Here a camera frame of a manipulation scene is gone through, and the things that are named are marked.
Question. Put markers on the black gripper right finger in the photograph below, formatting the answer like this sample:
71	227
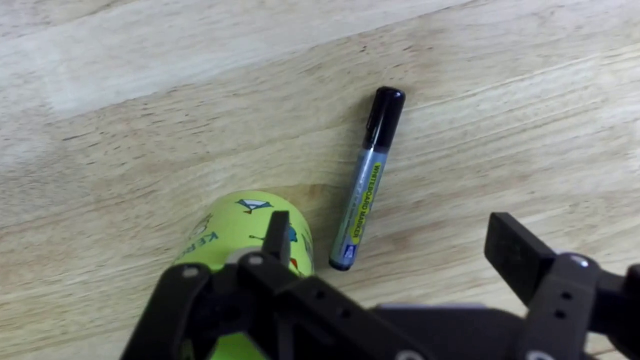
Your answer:
567	294

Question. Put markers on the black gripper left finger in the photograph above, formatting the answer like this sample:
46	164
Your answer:
284	316

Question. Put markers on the black marker with yellow label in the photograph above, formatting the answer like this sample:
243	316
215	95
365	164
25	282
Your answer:
383	121

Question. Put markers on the yellow-green printed mug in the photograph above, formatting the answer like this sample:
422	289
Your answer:
239	223

